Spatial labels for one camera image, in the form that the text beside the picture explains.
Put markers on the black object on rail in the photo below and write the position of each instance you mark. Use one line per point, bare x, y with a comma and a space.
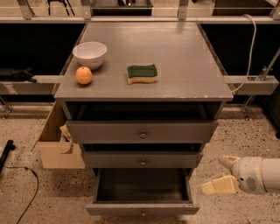
16, 75

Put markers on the orange fruit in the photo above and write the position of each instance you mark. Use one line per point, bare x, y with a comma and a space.
83, 75

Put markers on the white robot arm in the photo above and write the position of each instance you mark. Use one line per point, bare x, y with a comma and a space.
270, 174

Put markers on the cardboard box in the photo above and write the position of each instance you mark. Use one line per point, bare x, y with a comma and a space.
56, 152

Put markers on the grey bottom drawer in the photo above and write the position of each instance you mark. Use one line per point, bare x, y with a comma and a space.
141, 192

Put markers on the grey drawer cabinet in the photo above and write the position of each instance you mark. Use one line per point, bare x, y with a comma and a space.
190, 85

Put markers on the black stand foot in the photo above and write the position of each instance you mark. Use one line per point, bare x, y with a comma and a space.
10, 146

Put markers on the white bowl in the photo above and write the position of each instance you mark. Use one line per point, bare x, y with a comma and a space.
90, 54

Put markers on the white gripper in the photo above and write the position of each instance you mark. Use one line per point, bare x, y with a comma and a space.
247, 174

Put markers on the green yellow sponge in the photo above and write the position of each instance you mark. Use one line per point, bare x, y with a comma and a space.
142, 74

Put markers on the grey middle drawer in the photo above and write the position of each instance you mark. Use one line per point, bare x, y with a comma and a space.
142, 159

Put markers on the grey drawer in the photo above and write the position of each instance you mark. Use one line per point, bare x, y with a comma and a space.
142, 132
141, 192
142, 159

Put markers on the grey top drawer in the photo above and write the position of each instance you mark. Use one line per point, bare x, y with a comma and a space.
142, 132

